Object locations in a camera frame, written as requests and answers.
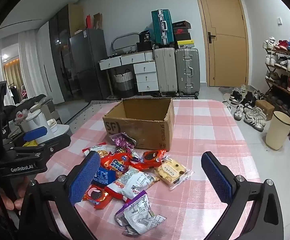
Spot large red snack bag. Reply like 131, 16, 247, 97
92, 148, 135, 178

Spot white red snack bag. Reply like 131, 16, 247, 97
105, 169, 160, 200

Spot blue cookie packet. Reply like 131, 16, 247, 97
91, 167, 115, 185

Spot red cookie packet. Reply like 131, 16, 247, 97
132, 149, 169, 170
82, 184, 113, 209

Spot oval mirror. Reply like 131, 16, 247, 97
111, 32, 140, 55

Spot grey refrigerator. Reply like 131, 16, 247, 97
69, 29, 108, 103

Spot wooden door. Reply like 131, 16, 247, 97
193, 0, 250, 87

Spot white side table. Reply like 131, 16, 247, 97
52, 124, 73, 141

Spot dark glass cabinet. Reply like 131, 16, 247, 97
49, 4, 84, 100

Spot yellow cake packet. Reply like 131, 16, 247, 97
155, 157, 193, 187

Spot white curtain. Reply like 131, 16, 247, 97
0, 27, 39, 105

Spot silver suitcase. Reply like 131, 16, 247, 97
175, 48, 200, 97

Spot teal suitcase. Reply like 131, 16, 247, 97
151, 9, 175, 47

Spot beige suitcase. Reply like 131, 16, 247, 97
154, 47, 178, 95

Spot white green snack bag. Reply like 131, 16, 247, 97
82, 144, 108, 157

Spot cream trash bin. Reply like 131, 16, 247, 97
265, 111, 290, 151

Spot white woven basket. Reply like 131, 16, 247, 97
114, 71, 135, 90

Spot white drawer desk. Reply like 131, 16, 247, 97
99, 50, 160, 98

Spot pile of shoes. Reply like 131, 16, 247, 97
221, 84, 268, 132

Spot small brown cardboard box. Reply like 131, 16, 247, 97
255, 99, 275, 122

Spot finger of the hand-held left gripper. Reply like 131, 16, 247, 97
4, 127, 48, 151
9, 134, 72, 159

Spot white bucket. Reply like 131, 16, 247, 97
25, 110, 53, 145

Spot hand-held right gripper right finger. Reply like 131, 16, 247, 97
201, 151, 285, 240

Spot pink checkered tablecloth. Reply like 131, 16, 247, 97
46, 99, 263, 240

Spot grey doormat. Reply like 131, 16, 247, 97
217, 86, 238, 101

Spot brown paper bag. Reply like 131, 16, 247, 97
93, 12, 103, 30

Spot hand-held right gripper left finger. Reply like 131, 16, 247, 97
17, 151, 102, 240

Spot purple white snack packet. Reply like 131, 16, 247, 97
114, 190, 167, 235

